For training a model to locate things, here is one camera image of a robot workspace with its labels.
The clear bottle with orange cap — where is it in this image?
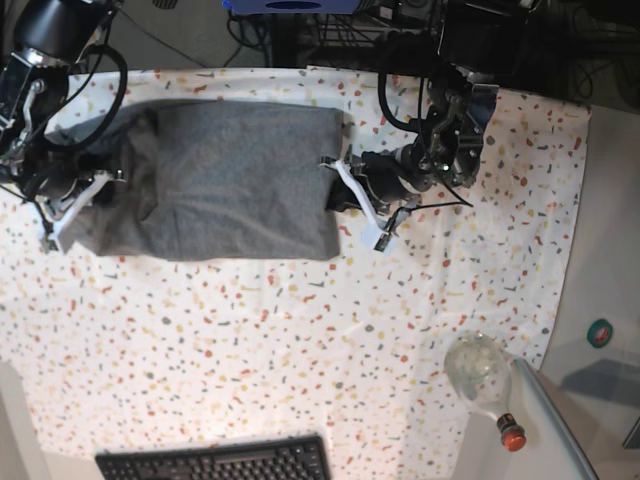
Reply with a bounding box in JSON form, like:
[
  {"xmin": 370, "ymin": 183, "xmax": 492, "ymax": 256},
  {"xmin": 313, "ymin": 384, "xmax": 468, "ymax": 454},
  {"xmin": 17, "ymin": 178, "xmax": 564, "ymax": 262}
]
[{"xmin": 444, "ymin": 332, "xmax": 527, "ymax": 453}]

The terrazzo patterned tablecloth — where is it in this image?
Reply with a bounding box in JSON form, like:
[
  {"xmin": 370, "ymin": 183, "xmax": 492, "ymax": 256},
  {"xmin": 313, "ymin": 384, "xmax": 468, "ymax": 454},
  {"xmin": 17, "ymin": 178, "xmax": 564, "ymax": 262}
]
[{"xmin": 1, "ymin": 90, "xmax": 592, "ymax": 479}]

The grey t-shirt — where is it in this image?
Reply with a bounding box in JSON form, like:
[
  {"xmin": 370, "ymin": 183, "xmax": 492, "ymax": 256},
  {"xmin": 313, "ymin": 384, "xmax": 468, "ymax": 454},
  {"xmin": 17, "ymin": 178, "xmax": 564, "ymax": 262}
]
[{"xmin": 62, "ymin": 101, "xmax": 343, "ymax": 262}]

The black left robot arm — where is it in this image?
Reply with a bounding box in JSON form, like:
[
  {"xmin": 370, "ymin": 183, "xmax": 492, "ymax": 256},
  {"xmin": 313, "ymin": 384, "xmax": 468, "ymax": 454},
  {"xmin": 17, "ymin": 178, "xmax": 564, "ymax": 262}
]
[{"xmin": 344, "ymin": 1, "xmax": 535, "ymax": 215}]

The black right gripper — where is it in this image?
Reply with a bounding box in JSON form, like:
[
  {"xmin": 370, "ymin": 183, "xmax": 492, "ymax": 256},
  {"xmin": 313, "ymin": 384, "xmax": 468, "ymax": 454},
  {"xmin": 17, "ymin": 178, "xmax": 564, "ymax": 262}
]
[{"xmin": 19, "ymin": 154, "xmax": 128, "ymax": 205}]

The green tape roll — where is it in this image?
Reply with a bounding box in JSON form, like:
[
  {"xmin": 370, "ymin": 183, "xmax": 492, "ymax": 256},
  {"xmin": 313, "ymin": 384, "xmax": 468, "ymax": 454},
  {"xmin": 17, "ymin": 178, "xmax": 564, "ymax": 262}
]
[{"xmin": 586, "ymin": 319, "xmax": 614, "ymax": 349}]

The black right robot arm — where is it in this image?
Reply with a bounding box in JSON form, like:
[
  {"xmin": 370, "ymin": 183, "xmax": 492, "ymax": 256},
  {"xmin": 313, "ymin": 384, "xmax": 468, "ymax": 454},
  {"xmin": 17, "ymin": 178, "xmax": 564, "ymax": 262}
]
[{"xmin": 1, "ymin": 1, "xmax": 128, "ymax": 202}]

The black computer keyboard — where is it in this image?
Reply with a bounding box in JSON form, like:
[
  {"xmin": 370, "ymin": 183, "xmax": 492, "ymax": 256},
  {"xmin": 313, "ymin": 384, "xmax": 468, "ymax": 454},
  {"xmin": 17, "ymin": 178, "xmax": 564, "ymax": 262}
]
[{"xmin": 95, "ymin": 435, "xmax": 332, "ymax": 480}]

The blue box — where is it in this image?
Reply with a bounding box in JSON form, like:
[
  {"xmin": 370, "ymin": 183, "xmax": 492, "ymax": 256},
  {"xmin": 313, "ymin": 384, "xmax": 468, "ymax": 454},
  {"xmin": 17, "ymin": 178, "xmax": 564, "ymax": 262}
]
[{"xmin": 222, "ymin": 0, "xmax": 377, "ymax": 15}]

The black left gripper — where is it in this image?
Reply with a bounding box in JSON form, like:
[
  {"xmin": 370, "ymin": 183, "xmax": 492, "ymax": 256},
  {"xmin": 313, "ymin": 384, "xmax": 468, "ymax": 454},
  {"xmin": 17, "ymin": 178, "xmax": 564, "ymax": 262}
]
[{"xmin": 326, "ymin": 147, "xmax": 435, "ymax": 213}]

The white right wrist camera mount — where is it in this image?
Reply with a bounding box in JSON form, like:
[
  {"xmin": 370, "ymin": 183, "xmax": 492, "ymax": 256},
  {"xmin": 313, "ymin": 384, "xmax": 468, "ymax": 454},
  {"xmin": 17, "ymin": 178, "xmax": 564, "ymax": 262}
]
[{"xmin": 35, "ymin": 170, "xmax": 124, "ymax": 255}]

